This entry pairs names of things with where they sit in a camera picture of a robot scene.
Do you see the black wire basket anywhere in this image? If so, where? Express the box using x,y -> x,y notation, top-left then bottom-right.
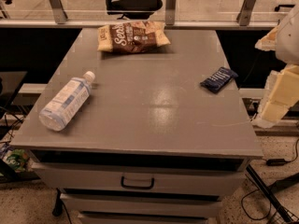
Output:
266,209 -> 299,224

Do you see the green snack package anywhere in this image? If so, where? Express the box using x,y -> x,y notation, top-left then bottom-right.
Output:
0,144 -> 29,172

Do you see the black office chair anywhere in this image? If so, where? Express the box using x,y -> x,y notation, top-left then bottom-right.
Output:
106,0 -> 163,20

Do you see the black drawer handle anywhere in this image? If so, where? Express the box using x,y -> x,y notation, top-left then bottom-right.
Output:
121,176 -> 155,190

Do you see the grey drawer cabinet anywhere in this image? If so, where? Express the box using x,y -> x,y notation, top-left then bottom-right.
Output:
13,29 -> 263,224

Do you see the black power adapter cable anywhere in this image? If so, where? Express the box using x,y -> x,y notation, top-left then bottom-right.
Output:
265,137 -> 299,167

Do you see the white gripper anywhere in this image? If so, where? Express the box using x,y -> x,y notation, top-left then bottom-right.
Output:
252,5 -> 299,128

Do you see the brown chip bag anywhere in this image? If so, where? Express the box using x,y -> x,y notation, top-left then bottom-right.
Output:
98,21 -> 170,53

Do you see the clear plastic water bottle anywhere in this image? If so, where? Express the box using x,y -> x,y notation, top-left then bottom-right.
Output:
39,71 -> 95,132

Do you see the blue rxbar blueberry bar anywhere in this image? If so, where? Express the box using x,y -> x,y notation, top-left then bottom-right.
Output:
200,67 -> 238,93

